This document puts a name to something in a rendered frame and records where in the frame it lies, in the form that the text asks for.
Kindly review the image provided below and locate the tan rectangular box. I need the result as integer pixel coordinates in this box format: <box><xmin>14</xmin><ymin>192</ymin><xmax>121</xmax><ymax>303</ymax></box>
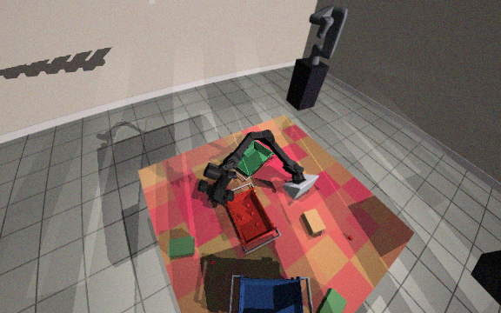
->
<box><xmin>301</xmin><ymin>209</ymin><xmax>326</xmax><ymax>236</ymax></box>

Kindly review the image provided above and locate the green block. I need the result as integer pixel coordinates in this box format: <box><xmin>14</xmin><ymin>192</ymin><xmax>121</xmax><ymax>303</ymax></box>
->
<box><xmin>317</xmin><ymin>288</ymin><xmax>347</xmax><ymax>313</ymax></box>
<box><xmin>168</xmin><ymin>236</ymin><xmax>195</xmax><ymax>257</ymax></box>

